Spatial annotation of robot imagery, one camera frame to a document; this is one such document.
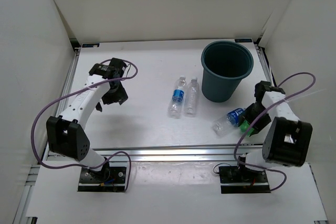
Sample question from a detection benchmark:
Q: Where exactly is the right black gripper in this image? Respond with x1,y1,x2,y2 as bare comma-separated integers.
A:
238,102,272,136

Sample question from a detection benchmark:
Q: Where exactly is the green plastic bottle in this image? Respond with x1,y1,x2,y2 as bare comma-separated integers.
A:
239,120,256,136

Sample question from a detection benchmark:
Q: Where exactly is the crushed bottle blue label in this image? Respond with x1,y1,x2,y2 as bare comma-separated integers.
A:
212,108,245,137

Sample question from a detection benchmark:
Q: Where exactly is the clear bottle blue label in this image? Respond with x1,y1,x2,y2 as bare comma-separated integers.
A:
167,76,187,119

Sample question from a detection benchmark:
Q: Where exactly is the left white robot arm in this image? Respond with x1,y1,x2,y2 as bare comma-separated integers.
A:
46,80,128,182

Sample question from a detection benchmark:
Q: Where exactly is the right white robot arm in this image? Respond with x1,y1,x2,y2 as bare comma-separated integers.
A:
236,81,313,182

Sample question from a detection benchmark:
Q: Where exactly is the dark teal plastic bin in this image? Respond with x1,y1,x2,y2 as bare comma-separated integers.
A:
201,40,254,103

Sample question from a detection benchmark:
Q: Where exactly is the left blue sticker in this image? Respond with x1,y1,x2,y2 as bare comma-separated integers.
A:
81,43,100,48

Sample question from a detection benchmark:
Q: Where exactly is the blue sticker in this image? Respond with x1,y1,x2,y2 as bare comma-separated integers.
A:
81,43,100,48
235,38,253,43

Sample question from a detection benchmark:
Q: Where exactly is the clear bottle no label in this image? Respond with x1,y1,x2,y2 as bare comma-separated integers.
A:
184,77,200,117

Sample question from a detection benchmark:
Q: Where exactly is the right blue sticker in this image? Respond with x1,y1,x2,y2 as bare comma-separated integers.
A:
235,38,253,43

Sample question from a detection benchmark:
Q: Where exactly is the aluminium front rail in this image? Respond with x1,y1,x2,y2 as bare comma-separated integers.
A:
43,142,266,162

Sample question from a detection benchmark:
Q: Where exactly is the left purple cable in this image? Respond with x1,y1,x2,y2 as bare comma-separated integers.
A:
30,59,139,193

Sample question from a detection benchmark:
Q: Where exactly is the purple cable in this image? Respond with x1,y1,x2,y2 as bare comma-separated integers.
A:
30,59,139,193
234,72,317,192

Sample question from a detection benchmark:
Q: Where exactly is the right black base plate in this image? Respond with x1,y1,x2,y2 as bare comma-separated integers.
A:
213,163,270,194

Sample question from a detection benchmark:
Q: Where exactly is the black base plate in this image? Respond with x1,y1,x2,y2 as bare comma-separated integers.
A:
77,162,129,193
213,163,270,194

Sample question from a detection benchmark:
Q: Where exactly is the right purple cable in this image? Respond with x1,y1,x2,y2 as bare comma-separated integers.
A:
234,72,317,192

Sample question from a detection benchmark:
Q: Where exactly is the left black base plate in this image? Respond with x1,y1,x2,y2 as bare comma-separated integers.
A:
77,162,129,193

